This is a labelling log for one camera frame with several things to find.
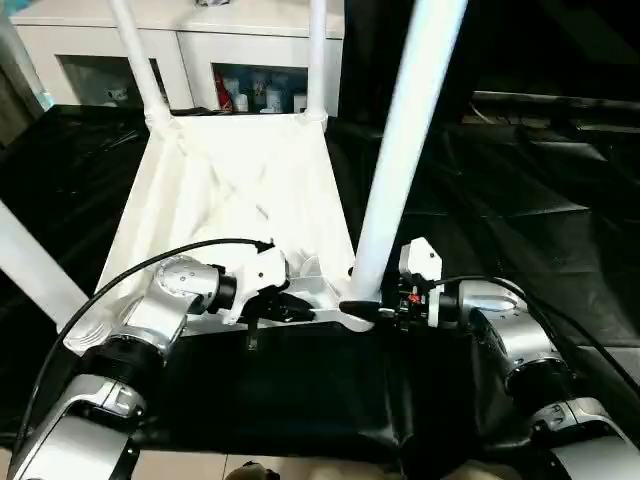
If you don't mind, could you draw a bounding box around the white plastic table top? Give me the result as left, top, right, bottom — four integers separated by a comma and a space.
62, 110, 379, 356

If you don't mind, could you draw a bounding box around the black table mat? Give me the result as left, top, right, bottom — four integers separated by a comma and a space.
0, 100, 640, 463

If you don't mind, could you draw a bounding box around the black left robot foot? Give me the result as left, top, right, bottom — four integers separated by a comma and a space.
225, 460, 281, 480

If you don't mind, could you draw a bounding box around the white glass door cabinet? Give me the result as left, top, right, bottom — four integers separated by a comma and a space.
5, 0, 346, 116

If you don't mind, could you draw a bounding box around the grey curtain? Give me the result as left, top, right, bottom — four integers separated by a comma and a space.
0, 15, 51, 141

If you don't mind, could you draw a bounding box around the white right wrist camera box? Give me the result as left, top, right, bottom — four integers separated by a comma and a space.
398, 237, 444, 326

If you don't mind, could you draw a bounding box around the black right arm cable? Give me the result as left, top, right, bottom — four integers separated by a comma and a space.
435, 275, 640, 376

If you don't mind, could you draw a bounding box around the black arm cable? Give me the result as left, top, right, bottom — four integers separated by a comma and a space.
435, 275, 640, 376
10, 237, 276, 441

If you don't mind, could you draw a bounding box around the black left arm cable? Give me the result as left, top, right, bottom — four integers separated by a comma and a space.
10, 237, 276, 441

